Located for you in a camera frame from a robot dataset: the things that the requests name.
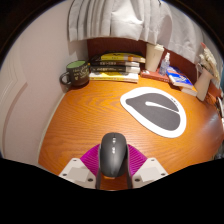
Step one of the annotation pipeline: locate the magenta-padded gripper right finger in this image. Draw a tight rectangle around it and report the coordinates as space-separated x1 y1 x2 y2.
125 143 169 190

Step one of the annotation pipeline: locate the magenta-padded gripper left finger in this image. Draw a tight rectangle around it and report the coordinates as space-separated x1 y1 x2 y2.
58 143 103 190

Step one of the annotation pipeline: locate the dark grey computer mouse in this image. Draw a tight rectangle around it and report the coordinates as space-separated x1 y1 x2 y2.
99 132 129 180

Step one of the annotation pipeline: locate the white and grey mouse pad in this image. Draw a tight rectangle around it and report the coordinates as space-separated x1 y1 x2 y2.
119 86 188 139

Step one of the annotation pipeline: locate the orange book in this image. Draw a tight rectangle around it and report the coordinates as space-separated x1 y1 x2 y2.
179 83 199 98

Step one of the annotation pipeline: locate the red book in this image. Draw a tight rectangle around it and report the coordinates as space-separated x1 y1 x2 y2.
140 69 171 83

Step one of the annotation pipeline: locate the blue book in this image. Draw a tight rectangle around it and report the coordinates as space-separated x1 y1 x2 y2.
165 65 194 89

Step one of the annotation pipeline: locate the dark mug with green inside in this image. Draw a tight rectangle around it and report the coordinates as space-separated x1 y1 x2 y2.
59 60 90 88

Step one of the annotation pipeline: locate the cream ceramic vase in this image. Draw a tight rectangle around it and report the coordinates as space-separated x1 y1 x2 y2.
194 63 214 102

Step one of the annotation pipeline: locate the pale yellow book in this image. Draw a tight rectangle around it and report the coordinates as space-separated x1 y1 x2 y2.
88 71 139 84

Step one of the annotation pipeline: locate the clear spray bottle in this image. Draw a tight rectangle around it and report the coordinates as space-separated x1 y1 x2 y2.
158 52 171 77

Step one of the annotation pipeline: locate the thick black book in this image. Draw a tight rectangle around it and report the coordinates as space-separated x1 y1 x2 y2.
89 65 141 75

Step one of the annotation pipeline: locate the cream tumbler with lid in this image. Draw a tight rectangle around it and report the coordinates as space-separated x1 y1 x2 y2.
145 42 165 73

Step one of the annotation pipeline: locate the thin black book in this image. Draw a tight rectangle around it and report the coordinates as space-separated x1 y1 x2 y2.
89 60 141 68

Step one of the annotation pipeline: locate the white pleated curtain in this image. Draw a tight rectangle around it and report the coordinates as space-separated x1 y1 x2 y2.
67 0 214 64

